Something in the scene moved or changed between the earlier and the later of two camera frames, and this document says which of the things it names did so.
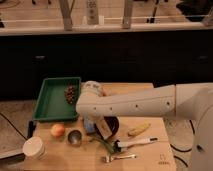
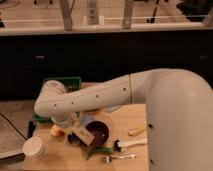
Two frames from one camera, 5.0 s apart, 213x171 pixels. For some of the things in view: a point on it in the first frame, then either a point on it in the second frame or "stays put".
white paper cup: [34, 147] stays put
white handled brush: [120, 146] stays put
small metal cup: [74, 137] stays put
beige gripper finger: [104, 128] -> [68, 121]
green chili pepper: [104, 142] -> [101, 150]
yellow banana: [134, 131] stays put
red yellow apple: [57, 130] stays put
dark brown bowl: [114, 125] -> [100, 132]
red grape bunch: [69, 93] stays put
